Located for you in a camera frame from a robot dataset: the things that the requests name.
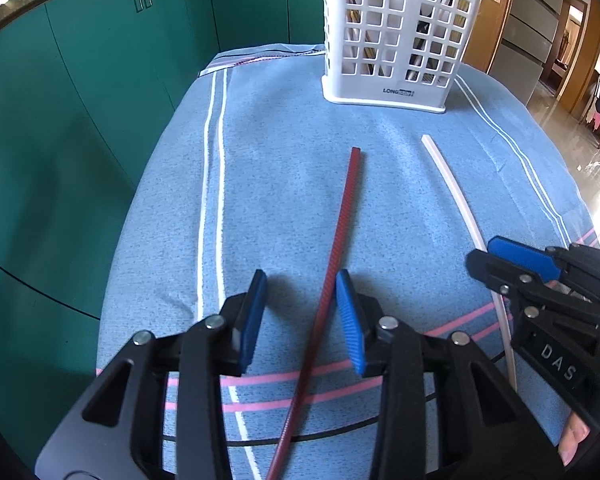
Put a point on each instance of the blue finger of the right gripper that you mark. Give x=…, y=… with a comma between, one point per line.
x=537, y=261

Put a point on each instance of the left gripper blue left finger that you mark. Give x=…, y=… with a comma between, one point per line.
x=155, y=411

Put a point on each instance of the blue striped table cloth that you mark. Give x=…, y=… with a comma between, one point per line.
x=249, y=174

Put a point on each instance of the teal lower kitchen cabinets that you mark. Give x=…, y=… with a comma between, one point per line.
x=86, y=89

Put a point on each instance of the dark red chopstick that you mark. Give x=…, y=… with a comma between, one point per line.
x=278, y=462

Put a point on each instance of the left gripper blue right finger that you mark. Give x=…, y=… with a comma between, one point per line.
x=446, y=411

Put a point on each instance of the person's hand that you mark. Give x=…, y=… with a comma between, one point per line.
x=574, y=433

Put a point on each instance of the wooden glass sliding door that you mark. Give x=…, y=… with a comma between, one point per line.
x=487, y=34

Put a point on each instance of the white plastic utensil basket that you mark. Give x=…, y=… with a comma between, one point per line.
x=398, y=53

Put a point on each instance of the silver refrigerator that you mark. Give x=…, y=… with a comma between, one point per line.
x=528, y=36

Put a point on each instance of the cream white chopstick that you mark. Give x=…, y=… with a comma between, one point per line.
x=479, y=243

